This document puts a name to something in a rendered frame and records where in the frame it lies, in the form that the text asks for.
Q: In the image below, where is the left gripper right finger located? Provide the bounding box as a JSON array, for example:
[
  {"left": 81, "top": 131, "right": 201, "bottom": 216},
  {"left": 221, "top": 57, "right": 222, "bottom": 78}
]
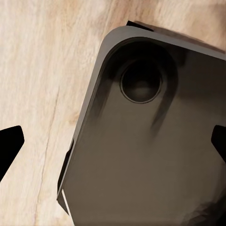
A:
[{"left": 211, "top": 125, "right": 226, "bottom": 163}]

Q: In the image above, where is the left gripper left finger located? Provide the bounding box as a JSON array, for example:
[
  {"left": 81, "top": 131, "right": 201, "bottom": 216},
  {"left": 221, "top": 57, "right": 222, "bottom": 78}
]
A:
[{"left": 0, "top": 125, "right": 24, "bottom": 182}]

